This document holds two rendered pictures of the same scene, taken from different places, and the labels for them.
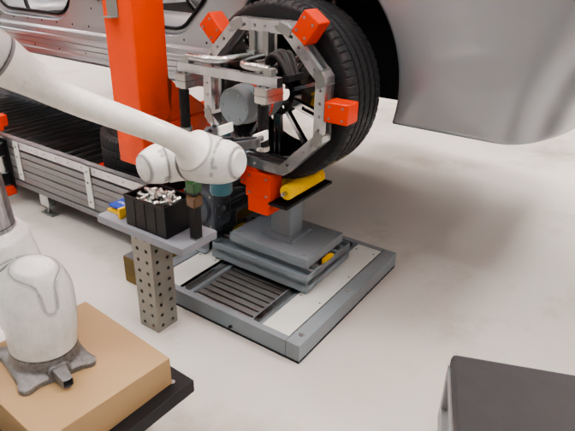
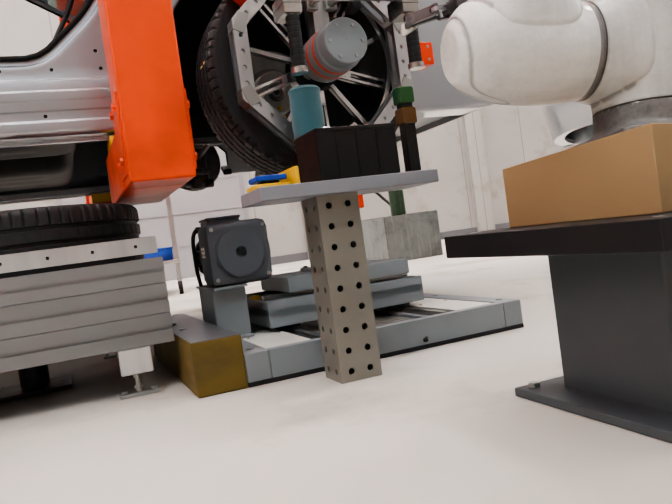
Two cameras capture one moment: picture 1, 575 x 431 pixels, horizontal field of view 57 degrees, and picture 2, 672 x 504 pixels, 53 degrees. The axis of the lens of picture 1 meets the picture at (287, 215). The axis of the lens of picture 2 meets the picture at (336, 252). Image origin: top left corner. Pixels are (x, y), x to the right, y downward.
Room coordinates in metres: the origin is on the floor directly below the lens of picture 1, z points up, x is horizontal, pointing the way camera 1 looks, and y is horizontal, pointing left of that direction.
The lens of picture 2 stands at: (0.83, 1.76, 0.33)
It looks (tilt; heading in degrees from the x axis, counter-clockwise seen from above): 2 degrees down; 304
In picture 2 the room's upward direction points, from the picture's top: 8 degrees counter-clockwise
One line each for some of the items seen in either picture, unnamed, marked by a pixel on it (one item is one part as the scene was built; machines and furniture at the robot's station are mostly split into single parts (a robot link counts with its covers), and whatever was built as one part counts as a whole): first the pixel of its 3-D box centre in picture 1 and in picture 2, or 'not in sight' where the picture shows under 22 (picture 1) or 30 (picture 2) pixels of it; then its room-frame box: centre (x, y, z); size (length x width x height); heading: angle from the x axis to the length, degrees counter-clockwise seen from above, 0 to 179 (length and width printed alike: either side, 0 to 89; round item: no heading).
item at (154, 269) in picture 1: (155, 276); (341, 286); (1.70, 0.49, 0.21); 0.10 x 0.10 x 0.42; 56
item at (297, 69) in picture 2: (185, 109); (295, 43); (1.82, 0.37, 0.83); 0.04 x 0.04 x 0.16
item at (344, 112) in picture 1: (340, 111); (415, 56); (1.75, -0.17, 0.85); 0.09 x 0.08 x 0.07; 56
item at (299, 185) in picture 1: (303, 183); not in sight; (1.94, -0.06, 0.51); 0.29 x 0.06 x 0.06; 146
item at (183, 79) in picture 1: (189, 78); (286, 8); (1.85, 0.35, 0.93); 0.09 x 0.05 x 0.05; 146
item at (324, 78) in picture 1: (264, 97); (323, 59); (1.92, 0.10, 0.85); 0.54 x 0.07 x 0.54; 56
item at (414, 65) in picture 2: (263, 126); (412, 40); (1.63, 0.09, 0.83); 0.04 x 0.04 x 0.16
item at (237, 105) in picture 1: (251, 101); (332, 51); (1.86, 0.14, 0.85); 0.21 x 0.14 x 0.14; 146
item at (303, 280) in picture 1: (281, 249); (327, 298); (2.08, 0.02, 0.13); 0.50 x 0.36 x 0.10; 56
